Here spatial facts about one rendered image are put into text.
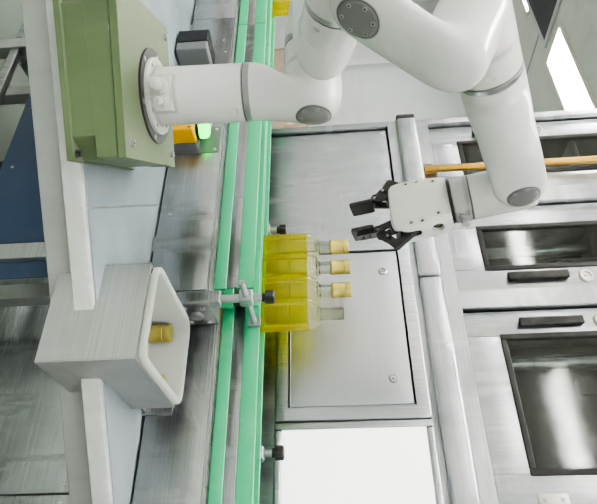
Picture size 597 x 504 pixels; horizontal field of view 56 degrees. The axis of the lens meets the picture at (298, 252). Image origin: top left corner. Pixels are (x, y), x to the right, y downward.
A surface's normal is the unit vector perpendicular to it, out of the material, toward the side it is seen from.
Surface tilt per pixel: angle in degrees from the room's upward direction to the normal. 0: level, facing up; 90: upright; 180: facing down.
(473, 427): 90
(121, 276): 90
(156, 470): 90
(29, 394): 90
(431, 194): 105
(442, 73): 111
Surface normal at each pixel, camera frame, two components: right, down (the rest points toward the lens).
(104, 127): -0.06, 0.10
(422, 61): -0.40, 0.83
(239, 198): -0.08, -0.55
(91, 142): 0.00, 0.77
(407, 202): -0.40, -0.49
